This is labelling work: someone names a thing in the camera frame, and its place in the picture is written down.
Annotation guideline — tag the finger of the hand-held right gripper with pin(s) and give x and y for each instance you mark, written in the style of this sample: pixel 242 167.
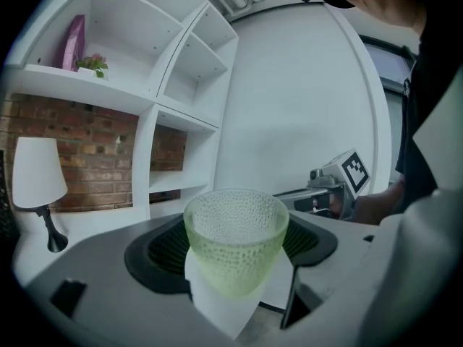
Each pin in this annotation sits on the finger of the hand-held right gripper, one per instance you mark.
pixel 311 202

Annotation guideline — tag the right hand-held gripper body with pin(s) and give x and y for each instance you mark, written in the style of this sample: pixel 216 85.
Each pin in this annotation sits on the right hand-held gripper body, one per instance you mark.
pixel 347 172

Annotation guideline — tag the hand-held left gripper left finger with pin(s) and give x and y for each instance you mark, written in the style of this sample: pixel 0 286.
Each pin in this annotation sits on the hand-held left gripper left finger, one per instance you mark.
pixel 108 302

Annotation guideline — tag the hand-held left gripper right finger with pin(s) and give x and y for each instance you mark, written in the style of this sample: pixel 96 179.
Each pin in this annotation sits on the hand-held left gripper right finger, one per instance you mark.
pixel 332 284

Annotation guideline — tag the green textured glass cup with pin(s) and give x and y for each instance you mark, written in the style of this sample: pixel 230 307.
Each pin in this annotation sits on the green textured glass cup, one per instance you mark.
pixel 235 251

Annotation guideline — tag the white shelving unit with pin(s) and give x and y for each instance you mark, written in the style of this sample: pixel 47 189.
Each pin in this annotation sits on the white shelving unit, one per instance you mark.
pixel 144 42

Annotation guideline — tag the person's right forearm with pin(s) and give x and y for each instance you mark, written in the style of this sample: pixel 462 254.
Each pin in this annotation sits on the person's right forearm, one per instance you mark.
pixel 376 208

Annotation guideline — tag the white table top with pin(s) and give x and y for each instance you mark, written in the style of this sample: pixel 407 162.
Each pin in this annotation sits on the white table top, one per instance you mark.
pixel 76 230

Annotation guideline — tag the person's right hand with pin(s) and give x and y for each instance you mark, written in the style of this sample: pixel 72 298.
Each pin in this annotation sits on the person's right hand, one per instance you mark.
pixel 334 202

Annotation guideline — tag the white shade table lamp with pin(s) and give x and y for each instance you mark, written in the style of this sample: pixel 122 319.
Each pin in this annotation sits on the white shade table lamp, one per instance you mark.
pixel 36 172

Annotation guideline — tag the potted flower in white pot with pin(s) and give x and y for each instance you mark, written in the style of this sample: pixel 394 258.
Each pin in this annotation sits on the potted flower in white pot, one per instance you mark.
pixel 92 67

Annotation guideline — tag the pink book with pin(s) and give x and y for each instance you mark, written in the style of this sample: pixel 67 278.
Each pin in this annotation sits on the pink book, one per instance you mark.
pixel 74 45

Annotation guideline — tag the person wearing head camera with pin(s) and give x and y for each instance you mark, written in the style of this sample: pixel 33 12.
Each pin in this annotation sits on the person wearing head camera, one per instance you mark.
pixel 423 121

